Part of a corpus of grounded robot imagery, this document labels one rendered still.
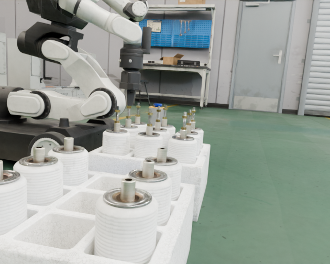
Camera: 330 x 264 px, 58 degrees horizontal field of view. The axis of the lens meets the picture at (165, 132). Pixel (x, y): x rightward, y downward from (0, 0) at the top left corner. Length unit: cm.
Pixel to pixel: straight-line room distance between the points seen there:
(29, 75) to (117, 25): 262
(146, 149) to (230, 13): 541
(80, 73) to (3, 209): 99
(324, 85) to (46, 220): 584
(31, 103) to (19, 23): 658
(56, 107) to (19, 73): 223
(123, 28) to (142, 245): 81
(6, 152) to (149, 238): 114
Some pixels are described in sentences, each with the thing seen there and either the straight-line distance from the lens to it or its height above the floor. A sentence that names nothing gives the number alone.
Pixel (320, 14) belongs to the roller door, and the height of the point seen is 180.
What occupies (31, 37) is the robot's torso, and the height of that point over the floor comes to 60.
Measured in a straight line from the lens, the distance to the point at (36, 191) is 64.
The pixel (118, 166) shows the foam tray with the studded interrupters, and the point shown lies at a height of 15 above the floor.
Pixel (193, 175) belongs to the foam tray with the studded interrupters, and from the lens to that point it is 93.
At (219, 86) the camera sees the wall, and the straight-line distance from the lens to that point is 609.
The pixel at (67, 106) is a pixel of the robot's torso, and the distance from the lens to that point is 150.
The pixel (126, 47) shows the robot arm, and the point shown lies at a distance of 112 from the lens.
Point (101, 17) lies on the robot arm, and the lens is 114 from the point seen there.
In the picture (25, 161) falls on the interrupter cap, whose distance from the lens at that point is 67.
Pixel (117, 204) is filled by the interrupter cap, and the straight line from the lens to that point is 44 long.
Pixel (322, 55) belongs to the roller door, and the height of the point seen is 111.
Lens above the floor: 43
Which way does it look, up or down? 9 degrees down
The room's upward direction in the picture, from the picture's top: 4 degrees clockwise
